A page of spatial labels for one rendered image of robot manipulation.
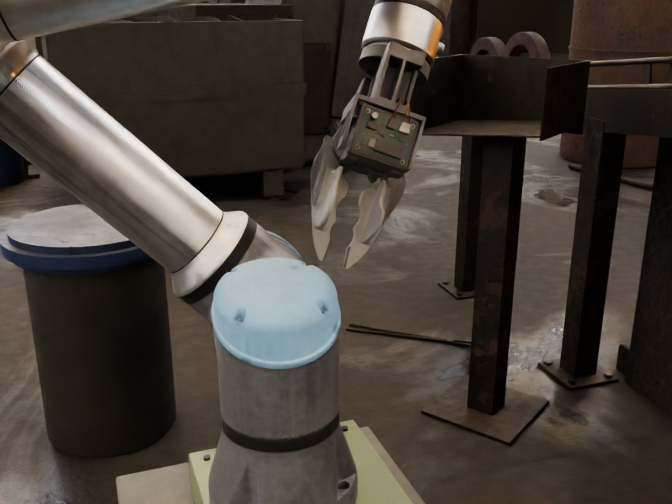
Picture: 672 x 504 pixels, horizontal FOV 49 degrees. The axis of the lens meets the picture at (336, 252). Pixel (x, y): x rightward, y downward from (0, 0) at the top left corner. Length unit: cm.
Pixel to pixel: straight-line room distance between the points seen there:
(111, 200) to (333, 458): 33
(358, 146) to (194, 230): 19
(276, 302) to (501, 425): 98
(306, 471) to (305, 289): 17
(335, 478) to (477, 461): 77
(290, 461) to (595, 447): 96
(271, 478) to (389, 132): 34
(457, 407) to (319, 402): 95
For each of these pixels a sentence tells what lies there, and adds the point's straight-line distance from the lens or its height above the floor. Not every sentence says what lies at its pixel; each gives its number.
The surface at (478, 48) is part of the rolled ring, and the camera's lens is 212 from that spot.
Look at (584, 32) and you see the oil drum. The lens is 410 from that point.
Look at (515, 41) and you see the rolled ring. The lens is 196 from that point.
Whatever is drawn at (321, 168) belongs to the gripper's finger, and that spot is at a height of 67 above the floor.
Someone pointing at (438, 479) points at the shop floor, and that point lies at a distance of 142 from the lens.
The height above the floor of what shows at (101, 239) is 43.
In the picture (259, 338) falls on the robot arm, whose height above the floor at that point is 55.
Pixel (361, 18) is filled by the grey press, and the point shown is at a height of 73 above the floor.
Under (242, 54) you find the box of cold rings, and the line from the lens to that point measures 317.
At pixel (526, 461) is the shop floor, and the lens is 150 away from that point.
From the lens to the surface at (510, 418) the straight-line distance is 161.
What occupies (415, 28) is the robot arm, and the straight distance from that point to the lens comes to 75.
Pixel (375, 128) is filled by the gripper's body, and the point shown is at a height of 71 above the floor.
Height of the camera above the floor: 83
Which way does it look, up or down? 19 degrees down
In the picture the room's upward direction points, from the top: straight up
